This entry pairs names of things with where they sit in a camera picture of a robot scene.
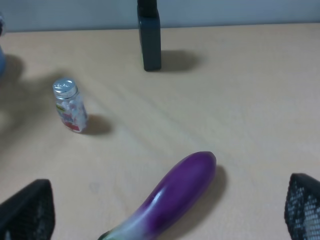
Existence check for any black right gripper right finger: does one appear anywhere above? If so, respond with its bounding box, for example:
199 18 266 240
284 173 320 240

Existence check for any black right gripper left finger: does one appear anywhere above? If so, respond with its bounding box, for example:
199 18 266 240
0 179 56 240

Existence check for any blue plastic bowl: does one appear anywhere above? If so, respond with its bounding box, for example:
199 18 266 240
0 47 6 77

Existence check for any small clear candy bottle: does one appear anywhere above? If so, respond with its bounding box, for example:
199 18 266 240
52 77 88 133

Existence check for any purple toy eggplant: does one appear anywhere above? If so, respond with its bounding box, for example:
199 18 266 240
100 151 217 240

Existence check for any black bottle with green label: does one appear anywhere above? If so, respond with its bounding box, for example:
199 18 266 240
137 0 162 72

